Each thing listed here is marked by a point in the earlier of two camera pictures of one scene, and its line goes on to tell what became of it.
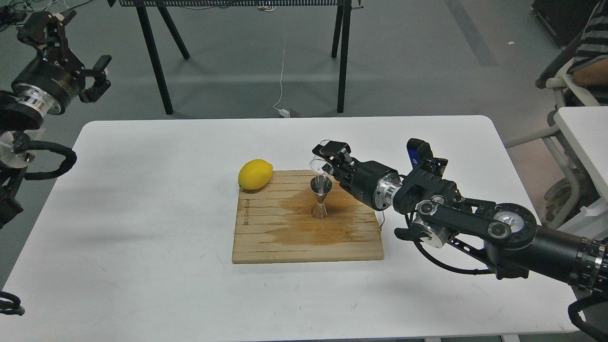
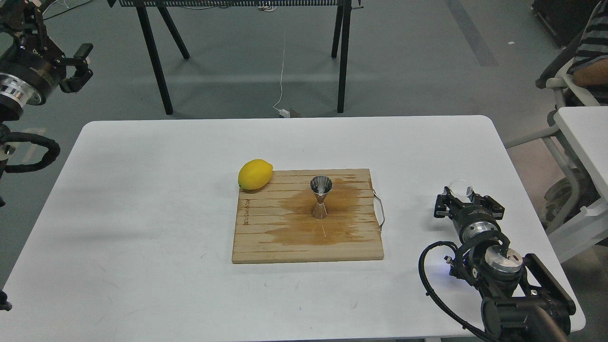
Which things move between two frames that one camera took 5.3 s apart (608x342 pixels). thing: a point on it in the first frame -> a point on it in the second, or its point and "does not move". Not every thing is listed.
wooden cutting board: (275, 223) does not move
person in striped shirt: (589, 69) does not move
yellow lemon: (255, 174) does not move
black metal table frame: (340, 38) does not move
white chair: (566, 93) does not move
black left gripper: (48, 86) -> (38, 66)
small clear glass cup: (317, 164) -> (458, 188)
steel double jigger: (321, 185) does not move
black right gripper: (361, 177) -> (473, 221)
